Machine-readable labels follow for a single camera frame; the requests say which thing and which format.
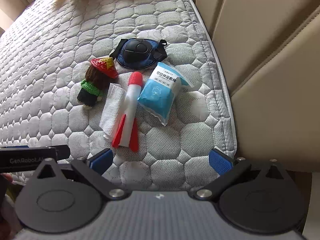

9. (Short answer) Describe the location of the white paper towel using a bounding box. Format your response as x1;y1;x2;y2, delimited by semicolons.
99;83;126;142

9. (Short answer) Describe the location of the grey quilted mattress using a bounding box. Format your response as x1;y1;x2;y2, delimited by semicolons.
1;0;236;191

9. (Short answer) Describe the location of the person's hand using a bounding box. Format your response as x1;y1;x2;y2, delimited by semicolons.
0;173;13;189

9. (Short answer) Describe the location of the blue cotton pads packet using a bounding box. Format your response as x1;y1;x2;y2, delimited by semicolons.
138;62;194;126

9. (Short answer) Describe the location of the beige padded headboard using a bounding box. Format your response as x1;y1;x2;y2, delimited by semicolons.
193;0;319;172

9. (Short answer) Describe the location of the red white foam rocket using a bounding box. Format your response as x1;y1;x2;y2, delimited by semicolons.
112;72;143;152

